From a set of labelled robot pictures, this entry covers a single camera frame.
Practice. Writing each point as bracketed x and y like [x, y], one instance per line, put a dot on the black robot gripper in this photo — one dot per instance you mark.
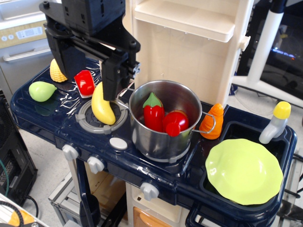
[76, 29]

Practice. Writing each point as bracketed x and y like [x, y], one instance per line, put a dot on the green toy pear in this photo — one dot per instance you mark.
[41, 91]

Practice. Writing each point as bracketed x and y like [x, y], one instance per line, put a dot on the light green plate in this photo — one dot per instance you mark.
[244, 171]

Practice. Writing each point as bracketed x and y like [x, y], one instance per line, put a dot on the yellow toy corn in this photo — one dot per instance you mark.
[55, 72]

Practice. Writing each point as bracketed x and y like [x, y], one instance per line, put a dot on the yellow toy banana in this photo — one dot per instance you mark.
[101, 108]

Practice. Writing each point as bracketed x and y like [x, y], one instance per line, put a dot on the red toy chili pepper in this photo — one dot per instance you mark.
[153, 112]

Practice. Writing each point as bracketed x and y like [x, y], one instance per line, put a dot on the grey oval button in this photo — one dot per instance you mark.
[118, 143]

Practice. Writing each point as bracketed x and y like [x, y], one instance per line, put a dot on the grey left stove knob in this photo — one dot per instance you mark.
[70, 152]

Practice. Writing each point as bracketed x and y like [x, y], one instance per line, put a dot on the grey stove knob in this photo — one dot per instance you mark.
[150, 191]
[95, 165]
[70, 152]

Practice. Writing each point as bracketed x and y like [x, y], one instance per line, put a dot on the red toy tomato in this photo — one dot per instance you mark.
[175, 122]

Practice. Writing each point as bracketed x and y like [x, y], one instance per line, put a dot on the grey middle stove knob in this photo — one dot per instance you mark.
[95, 165]

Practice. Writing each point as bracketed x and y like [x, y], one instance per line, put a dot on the stainless steel pot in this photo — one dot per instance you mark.
[159, 146]

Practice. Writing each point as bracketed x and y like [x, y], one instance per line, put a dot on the cream toy kitchen cabinet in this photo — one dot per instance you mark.
[194, 42]

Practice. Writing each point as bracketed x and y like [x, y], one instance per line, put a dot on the orange toy carrot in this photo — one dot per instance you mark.
[213, 122]

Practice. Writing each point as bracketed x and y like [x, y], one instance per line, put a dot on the black computer case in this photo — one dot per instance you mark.
[17, 170]

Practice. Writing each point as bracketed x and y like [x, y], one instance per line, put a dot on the grey right stove knob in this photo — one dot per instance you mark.
[150, 191]

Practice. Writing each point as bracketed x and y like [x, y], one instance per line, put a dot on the white metal stand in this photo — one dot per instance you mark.
[253, 80]

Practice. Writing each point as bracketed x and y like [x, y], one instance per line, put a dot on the navy toy kitchen counter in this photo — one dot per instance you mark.
[66, 118]

